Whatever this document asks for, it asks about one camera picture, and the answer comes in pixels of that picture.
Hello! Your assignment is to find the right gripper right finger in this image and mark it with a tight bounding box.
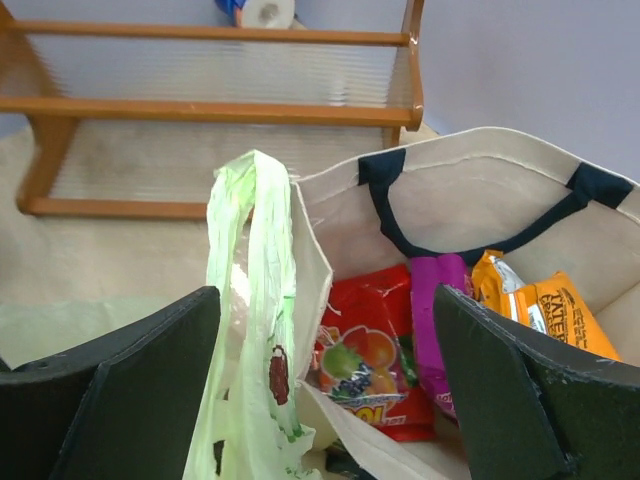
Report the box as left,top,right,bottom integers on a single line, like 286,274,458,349
434,285,639,479

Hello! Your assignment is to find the brown wooden rack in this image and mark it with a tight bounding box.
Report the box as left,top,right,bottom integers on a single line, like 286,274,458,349
1,1,424,220

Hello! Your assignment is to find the light green plastic bag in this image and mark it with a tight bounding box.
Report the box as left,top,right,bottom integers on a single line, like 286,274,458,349
179,151,318,479

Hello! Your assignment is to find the purple snack packet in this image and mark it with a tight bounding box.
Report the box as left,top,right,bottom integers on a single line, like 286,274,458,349
409,252,476,426

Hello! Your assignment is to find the beige canvas tote bag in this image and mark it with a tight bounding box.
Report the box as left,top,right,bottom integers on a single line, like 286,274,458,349
292,127,639,479

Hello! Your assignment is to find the orange snack packet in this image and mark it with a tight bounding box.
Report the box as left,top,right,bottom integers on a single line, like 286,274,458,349
471,250,620,361

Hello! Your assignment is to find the red snack packet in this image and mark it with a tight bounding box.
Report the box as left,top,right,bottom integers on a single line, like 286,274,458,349
307,264,435,442

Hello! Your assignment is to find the blue white carton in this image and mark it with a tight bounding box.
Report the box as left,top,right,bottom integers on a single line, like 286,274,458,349
215,0,295,29

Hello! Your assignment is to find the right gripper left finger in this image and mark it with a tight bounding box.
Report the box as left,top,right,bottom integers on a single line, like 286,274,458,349
1,287,220,480

